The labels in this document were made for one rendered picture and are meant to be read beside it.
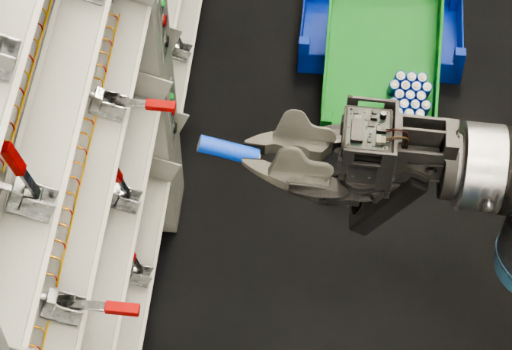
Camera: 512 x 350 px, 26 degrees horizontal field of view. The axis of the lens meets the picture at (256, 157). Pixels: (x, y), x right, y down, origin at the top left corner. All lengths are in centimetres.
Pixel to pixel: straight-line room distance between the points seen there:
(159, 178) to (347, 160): 69
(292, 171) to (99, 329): 38
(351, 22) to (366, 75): 10
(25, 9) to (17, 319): 26
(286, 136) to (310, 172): 5
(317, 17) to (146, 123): 69
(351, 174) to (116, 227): 44
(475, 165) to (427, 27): 96
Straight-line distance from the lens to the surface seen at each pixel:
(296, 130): 113
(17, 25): 88
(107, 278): 141
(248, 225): 186
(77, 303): 115
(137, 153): 152
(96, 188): 125
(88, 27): 114
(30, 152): 104
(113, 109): 129
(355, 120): 108
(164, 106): 129
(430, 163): 111
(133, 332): 159
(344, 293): 180
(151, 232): 168
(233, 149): 113
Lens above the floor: 157
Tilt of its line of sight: 54 degrees down
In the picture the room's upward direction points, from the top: straight up
